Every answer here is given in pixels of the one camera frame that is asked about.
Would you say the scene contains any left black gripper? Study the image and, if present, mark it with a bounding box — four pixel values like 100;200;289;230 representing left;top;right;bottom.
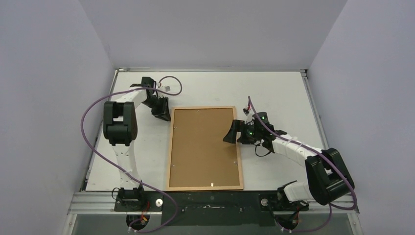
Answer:
142;96;171;122

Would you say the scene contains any wooden picture frame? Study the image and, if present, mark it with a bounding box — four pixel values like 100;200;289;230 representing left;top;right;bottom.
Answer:
166;106;244;192

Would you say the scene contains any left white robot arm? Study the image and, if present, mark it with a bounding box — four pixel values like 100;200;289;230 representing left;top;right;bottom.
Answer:
103;77;171;211

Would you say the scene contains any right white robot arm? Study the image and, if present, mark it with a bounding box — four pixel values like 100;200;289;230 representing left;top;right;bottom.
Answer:
223;112;357;210

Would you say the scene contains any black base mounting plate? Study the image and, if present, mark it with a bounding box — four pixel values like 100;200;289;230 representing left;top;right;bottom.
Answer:
114;189;309;230

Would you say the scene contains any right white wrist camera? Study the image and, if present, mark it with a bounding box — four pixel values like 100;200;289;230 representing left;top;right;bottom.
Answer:
243;106;253;115

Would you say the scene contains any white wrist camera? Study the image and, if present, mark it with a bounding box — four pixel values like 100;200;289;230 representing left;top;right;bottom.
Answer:
158;82;171;93
243;106;253;115

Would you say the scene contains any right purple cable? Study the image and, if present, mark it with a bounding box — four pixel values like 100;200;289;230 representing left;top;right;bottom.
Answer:
248;95;358;234

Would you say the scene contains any purple cable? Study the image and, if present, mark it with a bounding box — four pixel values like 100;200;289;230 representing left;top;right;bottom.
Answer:
248;95;358;234
80;75;183;234

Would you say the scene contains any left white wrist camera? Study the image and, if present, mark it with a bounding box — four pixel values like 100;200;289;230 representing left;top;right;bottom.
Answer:
158;82;171;93

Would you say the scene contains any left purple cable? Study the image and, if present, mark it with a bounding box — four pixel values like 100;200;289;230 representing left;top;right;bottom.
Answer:
80;75;183;234

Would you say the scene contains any aluminium rail front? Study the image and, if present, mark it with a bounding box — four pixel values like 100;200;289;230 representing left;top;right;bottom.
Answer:
66;191;360;223

